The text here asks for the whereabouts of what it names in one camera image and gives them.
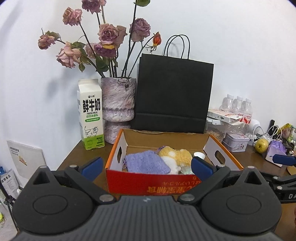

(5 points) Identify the white green milk carton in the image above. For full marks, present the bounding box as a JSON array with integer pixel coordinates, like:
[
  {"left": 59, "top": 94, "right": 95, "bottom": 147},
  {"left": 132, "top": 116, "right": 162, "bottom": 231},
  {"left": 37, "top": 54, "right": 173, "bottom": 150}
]
[{"left": 77, "top": 79, "right": 105, "bottom": 150}]

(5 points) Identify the yellow white plush toy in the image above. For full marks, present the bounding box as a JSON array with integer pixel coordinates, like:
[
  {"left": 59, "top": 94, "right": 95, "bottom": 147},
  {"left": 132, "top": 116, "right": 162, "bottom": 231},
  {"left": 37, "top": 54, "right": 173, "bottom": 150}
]
[{"left": 158, "top": 146, "right": 192, "bottom": 175}]

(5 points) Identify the clear water bottle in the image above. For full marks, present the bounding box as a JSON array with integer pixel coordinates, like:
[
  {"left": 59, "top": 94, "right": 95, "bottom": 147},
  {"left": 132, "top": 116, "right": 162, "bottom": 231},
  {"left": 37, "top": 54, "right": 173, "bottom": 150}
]
[
  {"left": 219, "top": 94, "right": 234, "bottom": 112},
  {"left": 231, "top": 96, "right": 243, "bottom": 114},
  {"left": 240, "top": 98, "right": 253, "bottom": 124}
]

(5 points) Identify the small decorated tin box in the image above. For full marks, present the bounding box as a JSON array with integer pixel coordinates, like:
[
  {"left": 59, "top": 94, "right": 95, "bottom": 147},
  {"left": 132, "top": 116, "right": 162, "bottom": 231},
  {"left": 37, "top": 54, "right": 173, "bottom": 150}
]
[{"left": 222, "top": 133, "right": 249, "bottom": 153}]

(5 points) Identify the white charging cable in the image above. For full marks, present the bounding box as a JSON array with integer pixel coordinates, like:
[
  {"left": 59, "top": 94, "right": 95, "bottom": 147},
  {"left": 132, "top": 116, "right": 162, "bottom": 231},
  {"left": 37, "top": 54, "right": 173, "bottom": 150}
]
[{"left": 250, "top": 124, "right": 284, "bottom": 143}]

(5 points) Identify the lilac knitted pouch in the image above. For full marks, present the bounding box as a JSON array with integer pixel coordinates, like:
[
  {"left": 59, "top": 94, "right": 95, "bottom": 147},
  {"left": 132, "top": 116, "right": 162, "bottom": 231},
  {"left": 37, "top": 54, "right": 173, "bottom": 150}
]
[{"left": 124, "top": 150, "right": 171, "bottom": 175}]

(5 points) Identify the red orange cardboard box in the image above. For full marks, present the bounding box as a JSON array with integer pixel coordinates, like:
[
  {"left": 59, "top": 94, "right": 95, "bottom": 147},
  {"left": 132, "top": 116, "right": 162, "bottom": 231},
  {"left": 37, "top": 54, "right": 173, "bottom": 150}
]
[{"left": 105, "top": 129, "right": 243, "bottom": 195}]

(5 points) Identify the right clear water bottle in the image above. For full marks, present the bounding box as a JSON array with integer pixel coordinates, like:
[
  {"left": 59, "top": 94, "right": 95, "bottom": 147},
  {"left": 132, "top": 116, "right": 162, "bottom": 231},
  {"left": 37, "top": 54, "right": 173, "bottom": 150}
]
[{"left": 240, "top": 98, "right": 253, "bottom": 124}]

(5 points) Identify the colourful snack packet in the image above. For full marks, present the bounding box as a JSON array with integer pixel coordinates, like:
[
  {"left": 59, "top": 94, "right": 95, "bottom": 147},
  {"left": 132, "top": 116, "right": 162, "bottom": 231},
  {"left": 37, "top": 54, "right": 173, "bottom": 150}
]
[{"left": 281, "top": 123, "right": 296, "bottom": 144}]

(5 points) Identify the middle clear water bottle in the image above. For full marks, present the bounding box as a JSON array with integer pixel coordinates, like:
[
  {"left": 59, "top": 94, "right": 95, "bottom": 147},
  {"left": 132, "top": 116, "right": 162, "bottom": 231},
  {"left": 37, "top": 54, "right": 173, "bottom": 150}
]
[{"left": 231, "top": 96, "right": 243, "bottom": 114}]

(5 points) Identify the white round device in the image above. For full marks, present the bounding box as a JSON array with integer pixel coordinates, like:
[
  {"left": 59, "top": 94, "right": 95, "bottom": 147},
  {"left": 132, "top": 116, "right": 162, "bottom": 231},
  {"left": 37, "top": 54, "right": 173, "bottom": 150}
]
[{"left": 247, "top": 118, "right": 261, "bottom": 136}]

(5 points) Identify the purple tissue pack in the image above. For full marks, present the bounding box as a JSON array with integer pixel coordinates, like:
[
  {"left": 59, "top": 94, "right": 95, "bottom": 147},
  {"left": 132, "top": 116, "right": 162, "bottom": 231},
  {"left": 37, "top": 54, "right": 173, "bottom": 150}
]
[{"left": 265, "top": 141, "right": 286, "bottom": 167}]

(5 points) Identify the white booklet against wall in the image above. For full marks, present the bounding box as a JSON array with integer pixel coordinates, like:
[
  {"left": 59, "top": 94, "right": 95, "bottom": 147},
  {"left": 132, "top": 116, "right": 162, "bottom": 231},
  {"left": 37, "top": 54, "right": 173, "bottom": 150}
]
[{"left": 7, "top": 140, "right": 46, "bottom": 179}]

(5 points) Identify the clear plastic food container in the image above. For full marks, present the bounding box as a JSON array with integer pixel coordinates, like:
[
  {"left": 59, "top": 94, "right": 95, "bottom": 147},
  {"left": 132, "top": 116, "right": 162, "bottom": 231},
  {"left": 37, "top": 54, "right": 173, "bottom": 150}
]
[{"left": 204, "top": 117, "right": 227, "bottom": 142}]

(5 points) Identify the black paper shopping bag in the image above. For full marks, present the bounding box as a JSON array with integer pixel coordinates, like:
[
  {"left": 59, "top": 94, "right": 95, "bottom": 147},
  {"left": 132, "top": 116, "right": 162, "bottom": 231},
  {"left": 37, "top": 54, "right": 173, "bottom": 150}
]
[{"left": 130, "top": 35, "right": 214, "bottom": 133}]

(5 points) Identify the pink purple ceramic vase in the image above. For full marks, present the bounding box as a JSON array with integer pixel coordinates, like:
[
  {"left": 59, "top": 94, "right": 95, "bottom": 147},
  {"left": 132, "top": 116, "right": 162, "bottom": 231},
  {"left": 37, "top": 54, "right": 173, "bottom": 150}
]
[{"left": 101, "top": 77, "right": 137, "bottom": 144}]

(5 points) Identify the yellow green apple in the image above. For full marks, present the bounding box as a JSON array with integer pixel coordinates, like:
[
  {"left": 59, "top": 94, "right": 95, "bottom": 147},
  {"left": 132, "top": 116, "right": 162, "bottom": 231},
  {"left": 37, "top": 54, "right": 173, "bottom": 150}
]
[{"left": 254, "top": 138, "right": 269, "bottom": 154}]

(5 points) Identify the black charger plug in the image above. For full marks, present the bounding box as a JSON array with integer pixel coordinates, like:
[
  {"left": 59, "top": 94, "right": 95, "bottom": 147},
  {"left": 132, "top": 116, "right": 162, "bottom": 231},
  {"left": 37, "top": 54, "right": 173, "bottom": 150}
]
[{"left": 267, "top": 120, "right": 275, "bottom": 136}]

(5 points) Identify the left clear water bottle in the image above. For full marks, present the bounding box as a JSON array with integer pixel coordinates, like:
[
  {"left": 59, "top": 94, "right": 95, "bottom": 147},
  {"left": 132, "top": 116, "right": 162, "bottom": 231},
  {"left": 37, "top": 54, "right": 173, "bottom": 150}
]
[{"left": 219, "top": 94, "right": 234, "bottom": 112}]

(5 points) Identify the white flat carton box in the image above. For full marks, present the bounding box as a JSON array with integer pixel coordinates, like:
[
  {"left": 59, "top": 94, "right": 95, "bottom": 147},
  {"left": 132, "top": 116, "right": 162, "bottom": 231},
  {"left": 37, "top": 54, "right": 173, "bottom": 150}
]
[{"left": 207, "top": 109, "right": 242, "bottom": 123}]

